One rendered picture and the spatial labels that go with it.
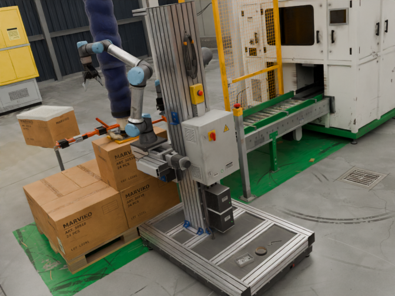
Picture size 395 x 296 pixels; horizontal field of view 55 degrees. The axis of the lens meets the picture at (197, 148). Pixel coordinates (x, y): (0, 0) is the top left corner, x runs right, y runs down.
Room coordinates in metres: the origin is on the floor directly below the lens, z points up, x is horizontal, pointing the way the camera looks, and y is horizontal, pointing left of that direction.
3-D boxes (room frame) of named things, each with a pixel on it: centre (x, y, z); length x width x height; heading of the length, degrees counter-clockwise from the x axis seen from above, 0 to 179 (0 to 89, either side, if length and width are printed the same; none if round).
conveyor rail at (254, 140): (3.99, -0.83, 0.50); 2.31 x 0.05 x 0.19; 125
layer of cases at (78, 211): (3.44, 1.04, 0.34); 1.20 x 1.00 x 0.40; 125
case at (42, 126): (4.62, 1.81, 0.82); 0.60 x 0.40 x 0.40; 54
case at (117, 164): (3.36, 0.62, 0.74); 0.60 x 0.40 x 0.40; 122
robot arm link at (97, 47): (2.85, 0.61, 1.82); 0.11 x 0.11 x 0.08; 64
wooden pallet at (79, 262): (3.44, 1.04, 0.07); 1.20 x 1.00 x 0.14; 125
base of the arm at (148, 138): (2.87, 0.38, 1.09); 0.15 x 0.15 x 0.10
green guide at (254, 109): (4.68, -0.78, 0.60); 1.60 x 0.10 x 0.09; 125
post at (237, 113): (3.50, -0.44, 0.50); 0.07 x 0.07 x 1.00; 35
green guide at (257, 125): (4.24, -1.08, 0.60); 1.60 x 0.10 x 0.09; 125
